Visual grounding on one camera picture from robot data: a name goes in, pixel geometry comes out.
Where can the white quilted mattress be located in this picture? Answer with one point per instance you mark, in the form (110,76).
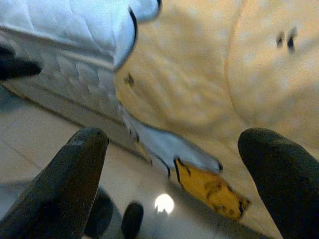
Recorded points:
(74,30)

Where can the yellow cartoon print blanket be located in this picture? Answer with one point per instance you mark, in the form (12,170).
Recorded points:
(199,74)

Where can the black robot foot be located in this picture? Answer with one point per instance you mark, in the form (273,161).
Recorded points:
(132,221)
(104,214)

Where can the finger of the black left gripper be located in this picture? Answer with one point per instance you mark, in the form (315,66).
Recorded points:
(15,67)

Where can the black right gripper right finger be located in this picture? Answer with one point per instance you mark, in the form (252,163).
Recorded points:
(286,189)

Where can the beige bed base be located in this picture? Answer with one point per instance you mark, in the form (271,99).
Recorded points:
(82,119)

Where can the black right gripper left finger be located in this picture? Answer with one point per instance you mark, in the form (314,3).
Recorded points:
(54,194)

